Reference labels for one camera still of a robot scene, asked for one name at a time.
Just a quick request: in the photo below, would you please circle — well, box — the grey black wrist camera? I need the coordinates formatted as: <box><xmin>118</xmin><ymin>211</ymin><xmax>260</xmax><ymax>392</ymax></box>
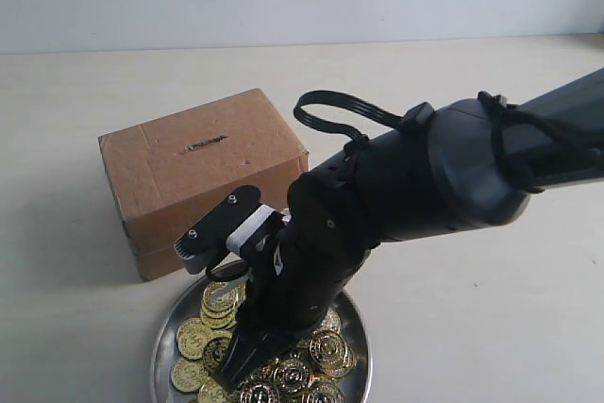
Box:
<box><xmin>174</xmin><ymin>185</ymin><xmax>283</xmax><ymax>282</ymax></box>

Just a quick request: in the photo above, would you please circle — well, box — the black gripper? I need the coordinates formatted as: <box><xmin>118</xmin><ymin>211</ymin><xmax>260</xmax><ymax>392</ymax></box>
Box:
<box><xmin>214</xmin><ymin>227</ymin><xmax>359</xmax><ymax>389</ymax></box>

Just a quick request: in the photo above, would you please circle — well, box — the round steel plate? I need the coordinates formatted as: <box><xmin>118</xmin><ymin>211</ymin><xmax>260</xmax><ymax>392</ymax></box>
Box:
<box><xmin>149</xmin><ymin>277</ymin><xmax>373</xmax><ymax>402</ymax></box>

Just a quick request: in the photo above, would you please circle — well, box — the gold coin plate left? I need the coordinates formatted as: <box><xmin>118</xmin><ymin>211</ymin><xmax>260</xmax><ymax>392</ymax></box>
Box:
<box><xmin>176</xmin><ymin>317</ymin><xmax>212</xmax><ymax>361</ymax></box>

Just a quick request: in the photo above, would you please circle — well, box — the gold coin plate right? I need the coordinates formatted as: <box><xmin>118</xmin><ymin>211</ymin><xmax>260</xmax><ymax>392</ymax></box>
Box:
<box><xmin>309</xmin><ymin>330</ymin><xmax>349</xmax><ymax>370</ymax></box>

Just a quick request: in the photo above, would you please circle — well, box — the gold coin plate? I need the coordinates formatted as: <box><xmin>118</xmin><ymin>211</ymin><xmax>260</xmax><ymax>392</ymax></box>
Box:
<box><xmin>273</xmin><ymin>358</ymin><xmax>313</xmax><ymax>397</ymax></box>
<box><xmin>176</xmin><ymin>317</ymin><xmax>212</xmax><ymax>361</ymax></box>
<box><xmin>309</xmin><ymin>330</ymin><xmax>349</xmax><ymax>370</ymax></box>

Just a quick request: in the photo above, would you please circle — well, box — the brown cardboard box with slot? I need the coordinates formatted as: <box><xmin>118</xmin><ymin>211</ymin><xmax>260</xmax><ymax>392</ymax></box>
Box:
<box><xmin>98</xmin><ymin>88</ymin><xmax>309</xmax><ymax>281</ymax></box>

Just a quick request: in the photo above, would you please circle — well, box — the gold coin plate centre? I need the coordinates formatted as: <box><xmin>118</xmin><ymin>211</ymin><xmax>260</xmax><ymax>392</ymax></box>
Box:
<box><xmin>273</xmin><ymin>358</ymin><xmax>313</xmax><ymax>397</ymax></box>

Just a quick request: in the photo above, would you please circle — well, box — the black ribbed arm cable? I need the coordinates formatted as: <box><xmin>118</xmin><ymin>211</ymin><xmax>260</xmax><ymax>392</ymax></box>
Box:
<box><xmin>292</xmin><ymin>90</ymin><xmax>411</xmax><ymax>140</ymax></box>

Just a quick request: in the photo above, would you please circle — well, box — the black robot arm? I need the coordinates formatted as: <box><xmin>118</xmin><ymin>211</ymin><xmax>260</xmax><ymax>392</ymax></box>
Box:
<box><xmin>214</xmin><ymin>71</ymin><xmax>603</xmax><ymax>390</ymax></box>

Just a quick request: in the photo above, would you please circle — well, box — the gold coin bottom left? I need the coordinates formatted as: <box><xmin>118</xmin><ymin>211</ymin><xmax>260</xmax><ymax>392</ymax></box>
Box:
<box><xmin>170</xmin><ymin>357</ymin><xmax>208</xmax><ymax>394</ymax></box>

